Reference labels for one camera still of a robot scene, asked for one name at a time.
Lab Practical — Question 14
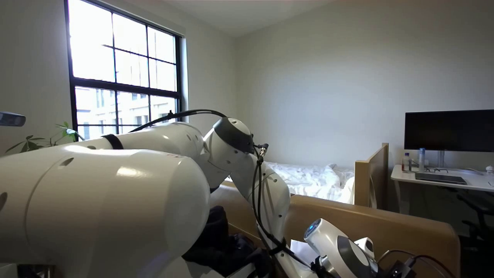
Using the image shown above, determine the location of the green leafy plant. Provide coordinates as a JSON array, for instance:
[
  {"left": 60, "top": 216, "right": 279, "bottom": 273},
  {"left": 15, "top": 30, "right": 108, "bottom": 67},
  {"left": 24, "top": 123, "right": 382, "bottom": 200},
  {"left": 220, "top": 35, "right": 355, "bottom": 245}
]
[{"left": 4, "top": 120, "right": 84, "bottom": 157}]

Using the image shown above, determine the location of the white desk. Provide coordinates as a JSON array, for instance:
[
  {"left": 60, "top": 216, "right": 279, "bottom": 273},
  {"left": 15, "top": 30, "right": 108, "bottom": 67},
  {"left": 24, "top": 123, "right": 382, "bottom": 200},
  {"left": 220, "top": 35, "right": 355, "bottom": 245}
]
[{"left": 388, "top": 162, "right": 494, "bottom": 214}]

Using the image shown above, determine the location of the dark keyboard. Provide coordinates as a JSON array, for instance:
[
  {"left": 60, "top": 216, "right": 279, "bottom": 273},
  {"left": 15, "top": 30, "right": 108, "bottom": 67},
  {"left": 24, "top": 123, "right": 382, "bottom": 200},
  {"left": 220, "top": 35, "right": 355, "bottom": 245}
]
[{"left": 412, "top": 171, "right": 469, "bottom": 186}]

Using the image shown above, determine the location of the dark small bottle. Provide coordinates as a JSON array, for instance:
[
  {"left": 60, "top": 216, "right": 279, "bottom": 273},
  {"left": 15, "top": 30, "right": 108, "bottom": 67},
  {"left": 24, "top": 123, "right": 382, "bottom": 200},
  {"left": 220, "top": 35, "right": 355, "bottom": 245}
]
[{"left": 401, "top": 149, "right": 413, "bottom": 174}]

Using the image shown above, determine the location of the white crumpled bedding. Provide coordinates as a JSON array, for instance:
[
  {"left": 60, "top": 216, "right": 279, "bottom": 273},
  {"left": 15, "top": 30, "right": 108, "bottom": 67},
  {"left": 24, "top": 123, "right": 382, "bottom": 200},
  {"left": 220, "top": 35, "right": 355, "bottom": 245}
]
[{"left": 263, "top": 159, "right": 356, "bottom": 205}]

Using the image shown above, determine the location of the black framed window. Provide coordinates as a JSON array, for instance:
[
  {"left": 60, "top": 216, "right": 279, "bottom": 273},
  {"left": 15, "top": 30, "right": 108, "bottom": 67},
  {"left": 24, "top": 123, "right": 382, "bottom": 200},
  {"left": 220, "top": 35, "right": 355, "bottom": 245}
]
[{"left": 63, "top": 0, "right": 188, "bottom": 142}]

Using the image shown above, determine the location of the black garment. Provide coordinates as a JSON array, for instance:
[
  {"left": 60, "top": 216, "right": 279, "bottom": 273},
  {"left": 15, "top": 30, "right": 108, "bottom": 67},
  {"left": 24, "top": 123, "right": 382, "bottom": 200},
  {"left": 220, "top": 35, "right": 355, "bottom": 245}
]
[{"left": 183, "top": 205, "right": 274, "bottom": 278}]

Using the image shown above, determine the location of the tan cardboard box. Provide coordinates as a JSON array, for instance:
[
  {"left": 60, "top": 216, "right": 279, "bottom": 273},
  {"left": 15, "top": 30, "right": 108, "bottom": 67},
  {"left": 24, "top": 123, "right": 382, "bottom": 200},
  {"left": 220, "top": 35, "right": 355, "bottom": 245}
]
[{"left": 220, "top": 176, "right": 461, "bottom": 278}]

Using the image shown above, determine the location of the white paper sign with text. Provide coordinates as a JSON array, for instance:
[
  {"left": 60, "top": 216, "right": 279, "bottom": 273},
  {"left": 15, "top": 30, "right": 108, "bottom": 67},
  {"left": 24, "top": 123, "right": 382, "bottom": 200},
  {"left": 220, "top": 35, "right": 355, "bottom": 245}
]
[{"left": 288, "top": 237, "right": 321, "bottom": 267}]

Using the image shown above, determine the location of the black wide monitor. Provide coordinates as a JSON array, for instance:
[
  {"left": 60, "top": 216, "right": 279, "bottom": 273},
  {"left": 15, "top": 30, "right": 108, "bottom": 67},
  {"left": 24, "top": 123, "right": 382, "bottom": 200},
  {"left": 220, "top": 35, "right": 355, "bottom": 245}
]
[{"left": 402, "top": 108, "right": 494, "bottom": 154}]

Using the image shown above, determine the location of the small gray device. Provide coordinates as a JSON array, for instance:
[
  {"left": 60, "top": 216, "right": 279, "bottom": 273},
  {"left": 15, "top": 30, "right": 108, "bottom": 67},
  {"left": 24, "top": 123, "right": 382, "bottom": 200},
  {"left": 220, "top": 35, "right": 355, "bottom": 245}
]
[{"left": 0, "top": 109, "right": 27, "bottom": 129}]

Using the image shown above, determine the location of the black office chair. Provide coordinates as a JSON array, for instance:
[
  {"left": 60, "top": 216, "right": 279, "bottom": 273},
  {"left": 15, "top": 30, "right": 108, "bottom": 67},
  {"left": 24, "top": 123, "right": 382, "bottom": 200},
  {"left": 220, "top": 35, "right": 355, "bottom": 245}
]
[{"left": 453, "top": 191, "right": 494, "bottom": 250}]

